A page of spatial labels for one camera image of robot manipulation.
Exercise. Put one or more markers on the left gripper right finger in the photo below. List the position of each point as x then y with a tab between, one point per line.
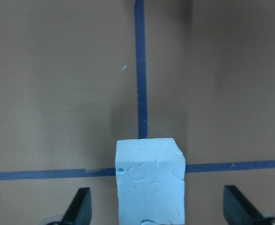
237	209

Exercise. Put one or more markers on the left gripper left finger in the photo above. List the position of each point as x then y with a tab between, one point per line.
80	209

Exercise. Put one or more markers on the light blue block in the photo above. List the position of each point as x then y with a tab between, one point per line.
150	182

